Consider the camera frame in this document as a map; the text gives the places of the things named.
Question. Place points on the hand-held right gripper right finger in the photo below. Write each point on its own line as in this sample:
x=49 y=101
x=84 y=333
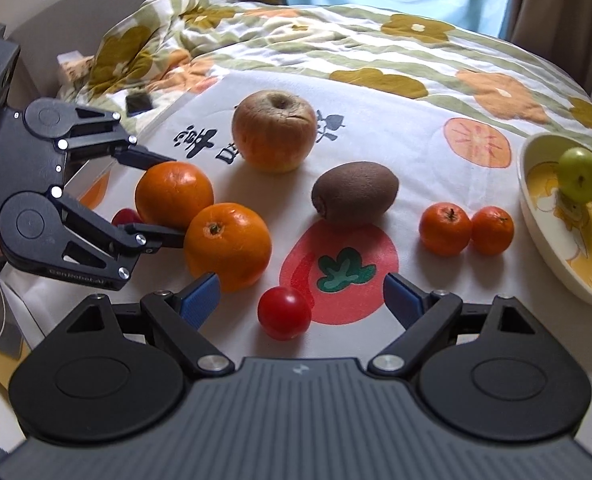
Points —
x=401 y=301

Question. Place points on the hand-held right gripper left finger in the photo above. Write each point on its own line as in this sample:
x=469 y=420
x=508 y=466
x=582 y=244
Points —
x=201 y=301

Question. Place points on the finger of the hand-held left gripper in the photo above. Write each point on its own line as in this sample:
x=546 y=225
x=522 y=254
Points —
x=146 y=239
x=141 y=156

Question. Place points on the red cherry tomato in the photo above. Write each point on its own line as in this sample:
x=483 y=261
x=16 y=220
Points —
x=283 y=312
x=126 y=216

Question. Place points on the large orange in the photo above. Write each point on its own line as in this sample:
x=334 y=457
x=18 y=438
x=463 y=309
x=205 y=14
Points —
x=228 y=247
x=173 y=192

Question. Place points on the small mandarin with dark stem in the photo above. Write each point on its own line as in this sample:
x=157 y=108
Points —
x=444 y=230

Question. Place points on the brown kiwi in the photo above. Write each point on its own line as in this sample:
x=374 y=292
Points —
x=355 y=192

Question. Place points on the cream bowl with yellow print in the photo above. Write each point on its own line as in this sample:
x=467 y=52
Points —
x=540 y=220

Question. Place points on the black phone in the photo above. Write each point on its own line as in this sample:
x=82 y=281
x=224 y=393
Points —
x=139 y=103

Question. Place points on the printed tissue box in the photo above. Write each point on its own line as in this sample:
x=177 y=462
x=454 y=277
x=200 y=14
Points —
x=73 y=67

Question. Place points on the wrinkled yellow-red apple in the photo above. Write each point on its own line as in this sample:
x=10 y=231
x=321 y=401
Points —
x=273 y=132

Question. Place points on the white fruit-printed cloth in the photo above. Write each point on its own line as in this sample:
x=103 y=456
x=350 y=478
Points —
x=400 y=125

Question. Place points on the green apple left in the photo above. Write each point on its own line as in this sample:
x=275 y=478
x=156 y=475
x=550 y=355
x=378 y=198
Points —
x=578 y=175

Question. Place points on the floral striped quilt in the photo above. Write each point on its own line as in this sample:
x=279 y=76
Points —
x=326 y=35

